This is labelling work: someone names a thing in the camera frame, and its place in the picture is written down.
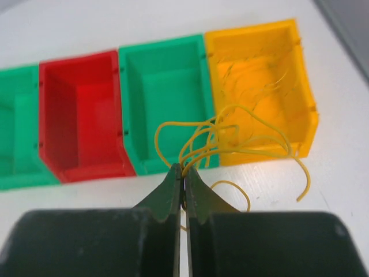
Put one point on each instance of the yellow plastic bin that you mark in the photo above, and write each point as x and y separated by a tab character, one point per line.
260	82

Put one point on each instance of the left green plastic bin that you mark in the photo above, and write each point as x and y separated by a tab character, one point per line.
21	165

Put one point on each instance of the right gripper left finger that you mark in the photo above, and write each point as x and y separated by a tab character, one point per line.
140	241

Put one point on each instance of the green plastic bin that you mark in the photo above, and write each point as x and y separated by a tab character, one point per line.
21	165
161	82

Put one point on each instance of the right green plastic bin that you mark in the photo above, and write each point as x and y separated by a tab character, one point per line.
161	82

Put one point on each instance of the red plastic bin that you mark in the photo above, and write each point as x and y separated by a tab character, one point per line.
80	118

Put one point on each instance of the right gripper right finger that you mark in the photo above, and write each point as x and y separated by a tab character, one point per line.
223	241

